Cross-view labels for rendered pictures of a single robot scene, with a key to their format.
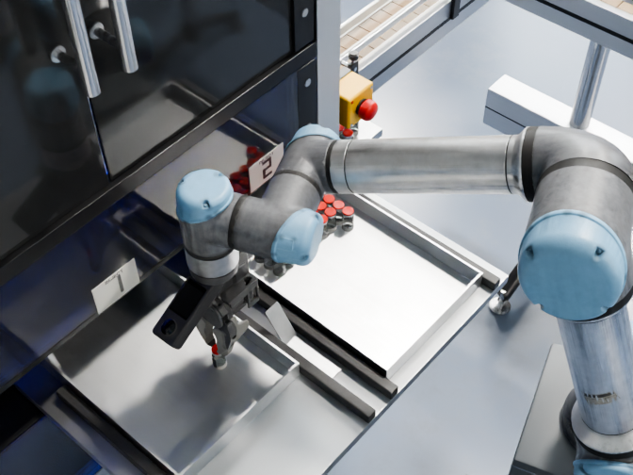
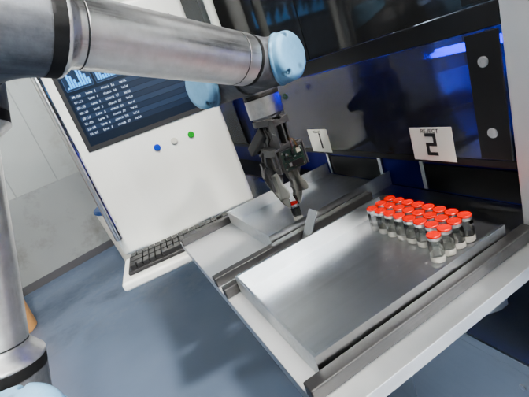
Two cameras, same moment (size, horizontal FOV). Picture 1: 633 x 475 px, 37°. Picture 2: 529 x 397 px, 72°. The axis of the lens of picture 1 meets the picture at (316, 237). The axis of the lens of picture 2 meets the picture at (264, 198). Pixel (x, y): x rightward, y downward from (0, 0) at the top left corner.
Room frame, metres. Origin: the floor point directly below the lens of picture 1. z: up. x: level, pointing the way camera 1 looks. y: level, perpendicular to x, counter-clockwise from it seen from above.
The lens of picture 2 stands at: (1.17, -0.57, 1.22)
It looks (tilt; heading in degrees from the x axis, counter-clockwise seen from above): 18 degrees down; 118
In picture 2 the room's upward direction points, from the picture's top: 20 degrees counter-clockwise
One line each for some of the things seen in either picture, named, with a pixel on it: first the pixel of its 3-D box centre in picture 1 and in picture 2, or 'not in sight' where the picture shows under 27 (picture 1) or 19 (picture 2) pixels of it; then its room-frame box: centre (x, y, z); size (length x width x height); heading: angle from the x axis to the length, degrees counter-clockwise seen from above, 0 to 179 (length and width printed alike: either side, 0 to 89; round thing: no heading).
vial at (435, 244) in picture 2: (348, 219); (435, 246); (1.14, -0.06, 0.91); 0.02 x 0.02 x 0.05
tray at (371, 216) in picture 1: (356, 272); (358, 262); (1.03, -0.07, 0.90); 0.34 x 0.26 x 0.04; 48
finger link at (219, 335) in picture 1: (234, 334); (284, 192); (0.85, 0.13, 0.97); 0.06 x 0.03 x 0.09; 138
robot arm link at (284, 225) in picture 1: (281, 222); (223, 80); (0.85, 0.05, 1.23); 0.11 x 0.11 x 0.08; 71
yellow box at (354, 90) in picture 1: (347, 98); not in sight; (1.37, -0.06, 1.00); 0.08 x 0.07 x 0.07; 48
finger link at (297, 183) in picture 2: (214, 319); (300, 183); (0.88, 0.16, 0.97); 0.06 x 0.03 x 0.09; 138
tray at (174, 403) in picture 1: (166, 362); (305, 198); (0.85, 0.24, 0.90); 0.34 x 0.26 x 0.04; 48
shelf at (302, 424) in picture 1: (270, 329); (323, 237); (0.93, 0.08, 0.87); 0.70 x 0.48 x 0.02; 138
